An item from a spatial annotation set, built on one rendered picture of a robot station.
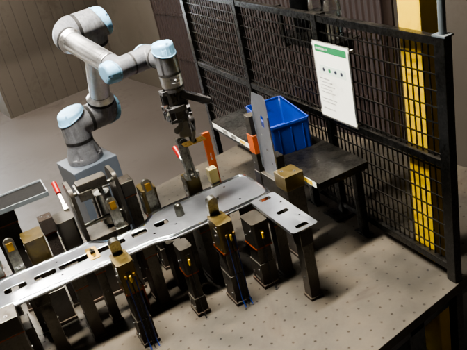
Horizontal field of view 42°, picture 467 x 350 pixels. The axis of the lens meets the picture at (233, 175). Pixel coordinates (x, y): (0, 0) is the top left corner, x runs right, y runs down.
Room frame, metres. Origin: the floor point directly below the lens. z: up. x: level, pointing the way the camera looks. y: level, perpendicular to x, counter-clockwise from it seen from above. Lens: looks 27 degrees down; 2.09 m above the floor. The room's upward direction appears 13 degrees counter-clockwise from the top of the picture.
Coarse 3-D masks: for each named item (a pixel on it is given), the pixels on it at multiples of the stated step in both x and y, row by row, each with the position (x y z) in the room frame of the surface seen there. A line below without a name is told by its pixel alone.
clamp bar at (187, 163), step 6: (180, 138) 2.14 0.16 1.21; (180, 144) 2.13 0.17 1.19; (180, 150) 2.12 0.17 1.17; (186, 150) 2.13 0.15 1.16; (180, 156) 2.13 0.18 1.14; (186, 156) 2.13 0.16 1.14; (186, 162) 2.12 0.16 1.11; (192, 162) 2.12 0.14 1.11; (186, 168) 2.11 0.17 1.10; (192, 168) 2.12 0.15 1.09
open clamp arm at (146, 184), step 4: (144, 180) 2.07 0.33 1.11; (148, 180) 2.07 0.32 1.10; (144, 184) 2.06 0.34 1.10; (148, 184) 2.06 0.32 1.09; (144, 188) 2.05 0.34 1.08; (148, 188) 2.05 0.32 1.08; (152, 188) 2.06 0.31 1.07; (148, 192) 2.05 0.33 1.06; (152, 192) 2.06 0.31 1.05; (148, 196) 2.05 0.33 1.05; (152, 196) 2.05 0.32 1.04; (148, 200) 2.04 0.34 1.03; (152, 200) 2.05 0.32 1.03; (156, 200) 2.05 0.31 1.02; (152, 204) 2.04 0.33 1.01; (156, 204) 2.05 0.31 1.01; (152, 208) 2.04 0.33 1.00; (156, 208) 2.04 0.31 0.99
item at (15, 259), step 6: (6, 240) 1.85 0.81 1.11; (12, 240) 1.85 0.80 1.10; (6, 246) 1.84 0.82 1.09; (12, 246) 1.84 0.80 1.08; (6, 252) 1.84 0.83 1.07; (12, 252) 1.84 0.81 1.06; (18, 252) 1.85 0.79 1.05; (12, 258) 1.83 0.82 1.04; (18, 258) 1.84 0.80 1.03; (12, 264) 1.83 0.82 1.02; (18, 264) 1.83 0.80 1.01; (18, 270) 1.83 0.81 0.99
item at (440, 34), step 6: (438, 0) 1.60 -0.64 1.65; (444, 0) 1.60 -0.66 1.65; (438, 6) 1.60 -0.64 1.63; (444, 6) 1.60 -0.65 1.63; (438, 12) 1.60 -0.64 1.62; (444, 12) 1.60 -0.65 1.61; (438, 18) 1.60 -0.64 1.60; (444, 18) 1.60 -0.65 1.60; (438, 24) 1.61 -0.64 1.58; (444, 24) 1.60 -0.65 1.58; (438, 30) 1.61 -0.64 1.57; (444, 30) 1.59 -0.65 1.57; (432, 36) 1.62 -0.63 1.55; (438, 36) 1.60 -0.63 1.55; (444, 36) 1.58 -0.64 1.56
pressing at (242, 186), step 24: (216, 192) 2.04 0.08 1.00; (240, 192) 2.00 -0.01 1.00; (264, 192) 1.96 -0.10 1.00; (168, 216) 1.95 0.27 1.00; (192, 216) 1.91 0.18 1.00; (96, 240) 1.89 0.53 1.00; (144, 240) 1.82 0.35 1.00; (168, 240) 1.80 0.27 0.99; (48, 264) 1.81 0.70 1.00; (96, 264) 1.74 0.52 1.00; (0, 288) 1.73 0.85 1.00; (24, 288) 1.69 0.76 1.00; (48, 288) 1.67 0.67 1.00
